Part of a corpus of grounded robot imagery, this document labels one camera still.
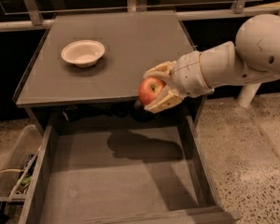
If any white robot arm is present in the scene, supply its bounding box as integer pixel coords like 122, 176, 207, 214
138, 11, 280, 113

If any white paper bowl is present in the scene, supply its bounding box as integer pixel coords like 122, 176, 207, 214
61, 40, 105, 68

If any open grey top drawer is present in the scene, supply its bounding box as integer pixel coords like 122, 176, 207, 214
19, 117, 241, 224

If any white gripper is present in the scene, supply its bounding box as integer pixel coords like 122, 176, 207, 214
142, 51, 213, 114

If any clear plastic bin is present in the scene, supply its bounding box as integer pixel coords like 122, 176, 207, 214
0, 124, 42, 202

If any grey cabinet with counter top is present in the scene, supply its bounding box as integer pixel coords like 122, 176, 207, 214
14, 11, 194, 130

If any red apple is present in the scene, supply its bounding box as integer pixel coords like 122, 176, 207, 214
138, 77, 165, 105

